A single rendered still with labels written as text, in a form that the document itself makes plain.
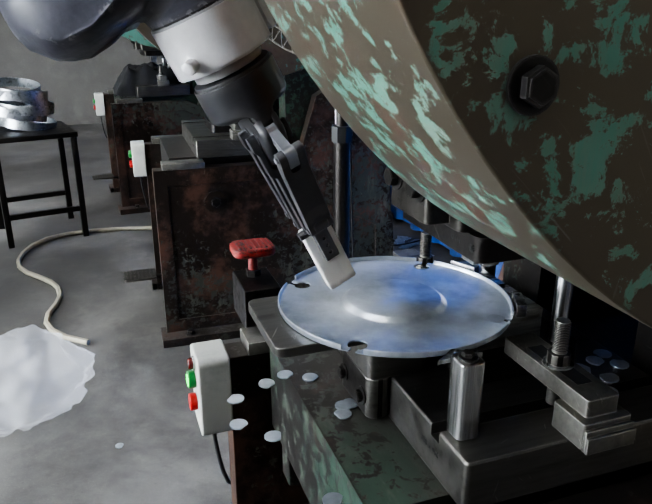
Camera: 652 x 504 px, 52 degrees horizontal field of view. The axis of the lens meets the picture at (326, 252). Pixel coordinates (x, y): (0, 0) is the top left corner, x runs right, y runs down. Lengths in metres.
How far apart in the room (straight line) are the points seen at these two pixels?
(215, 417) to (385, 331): 0.41
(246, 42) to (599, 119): 0.33
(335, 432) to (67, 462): 1.23
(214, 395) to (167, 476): 0.80
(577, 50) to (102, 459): 1.78
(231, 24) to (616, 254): 0.35
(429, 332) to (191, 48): 0.41
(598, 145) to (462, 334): 0.50
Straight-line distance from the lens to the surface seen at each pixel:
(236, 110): 0.57
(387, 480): 0.77
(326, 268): 0.66
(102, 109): 4.44
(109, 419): 2.10
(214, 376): 1.05
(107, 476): 1.89
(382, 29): 0.27
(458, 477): 0.73
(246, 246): 1.10
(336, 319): 0.79
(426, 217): 0.77
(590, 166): 0.31
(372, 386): 0.83
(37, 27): 0.57
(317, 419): 0.86
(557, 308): 0.87
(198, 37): 0.55
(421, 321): 0.80
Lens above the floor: 1.13
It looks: 20 degrees down
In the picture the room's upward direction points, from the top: straight up
